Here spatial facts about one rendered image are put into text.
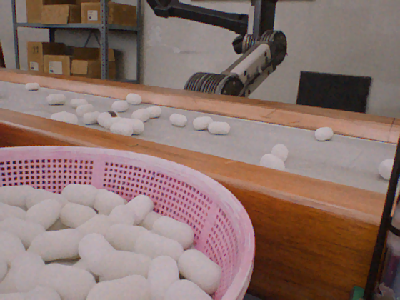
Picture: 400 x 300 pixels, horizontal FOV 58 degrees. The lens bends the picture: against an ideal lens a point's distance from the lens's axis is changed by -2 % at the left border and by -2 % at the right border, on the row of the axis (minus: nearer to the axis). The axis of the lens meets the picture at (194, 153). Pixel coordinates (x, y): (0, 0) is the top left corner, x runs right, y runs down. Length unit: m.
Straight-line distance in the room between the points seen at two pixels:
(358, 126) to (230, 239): 0.43
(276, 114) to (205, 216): 0.41
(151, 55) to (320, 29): 1.37
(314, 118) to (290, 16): 2.04
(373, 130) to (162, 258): 0.46
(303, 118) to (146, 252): 0.45
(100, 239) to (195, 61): 2.72
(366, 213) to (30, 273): 0.20
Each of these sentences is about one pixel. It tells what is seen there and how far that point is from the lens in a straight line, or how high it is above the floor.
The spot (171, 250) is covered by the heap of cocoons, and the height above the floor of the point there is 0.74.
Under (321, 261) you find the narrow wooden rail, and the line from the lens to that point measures 0.28.
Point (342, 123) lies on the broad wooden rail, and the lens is 0.62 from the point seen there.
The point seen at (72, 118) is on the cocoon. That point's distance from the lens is 0.54.
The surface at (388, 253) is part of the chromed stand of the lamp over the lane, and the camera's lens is 0.24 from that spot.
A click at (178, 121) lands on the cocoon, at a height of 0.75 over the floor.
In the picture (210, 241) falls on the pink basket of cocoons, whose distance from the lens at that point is 0.25.
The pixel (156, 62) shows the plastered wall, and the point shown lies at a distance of 3.13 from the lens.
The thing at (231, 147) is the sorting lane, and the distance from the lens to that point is 0.47.
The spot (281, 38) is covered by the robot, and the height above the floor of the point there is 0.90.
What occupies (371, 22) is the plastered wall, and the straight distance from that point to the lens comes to 2.54.
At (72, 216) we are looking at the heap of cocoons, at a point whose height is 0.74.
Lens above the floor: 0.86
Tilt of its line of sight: 16 degrees down
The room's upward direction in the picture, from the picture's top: 3 degrees clockwise
